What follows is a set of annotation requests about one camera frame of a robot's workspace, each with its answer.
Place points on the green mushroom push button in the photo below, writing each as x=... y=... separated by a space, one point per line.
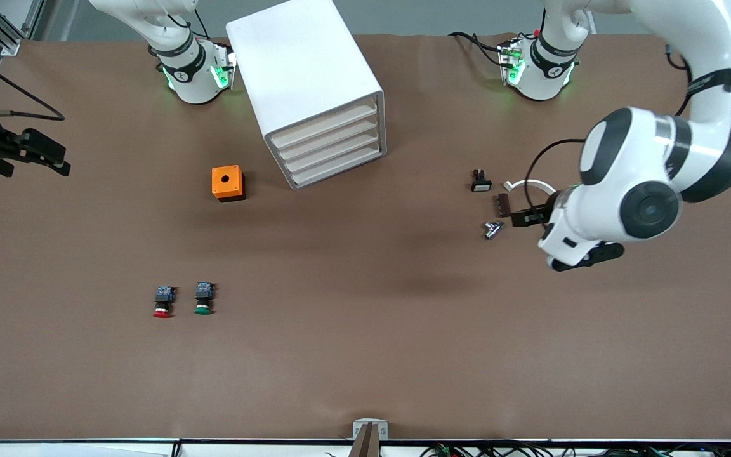
x=204 y=298

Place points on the grey metal table bracket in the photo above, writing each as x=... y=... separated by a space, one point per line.
x=370 y=428

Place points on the white curved plastic bracket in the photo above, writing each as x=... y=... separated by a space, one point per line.
x=533 y=185

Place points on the black switch with white face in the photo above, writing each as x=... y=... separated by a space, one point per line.
x=481 y=181

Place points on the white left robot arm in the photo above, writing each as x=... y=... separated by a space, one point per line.
x=708 y=38

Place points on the orange box with hole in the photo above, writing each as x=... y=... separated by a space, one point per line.
x=226 y=181

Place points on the small silver metal fitting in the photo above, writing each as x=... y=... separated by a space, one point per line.
x=492 y=229

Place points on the aluminium frame profile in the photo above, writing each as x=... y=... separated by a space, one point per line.
x=5 y=28

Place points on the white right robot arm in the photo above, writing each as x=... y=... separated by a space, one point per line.
x=194 y=76

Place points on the brown terminal block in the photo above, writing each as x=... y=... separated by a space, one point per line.
x=502 y=205

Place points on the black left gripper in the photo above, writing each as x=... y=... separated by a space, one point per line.
x=535 y=216

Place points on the red mushroom push button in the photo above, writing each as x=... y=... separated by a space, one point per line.
x=164 y=301

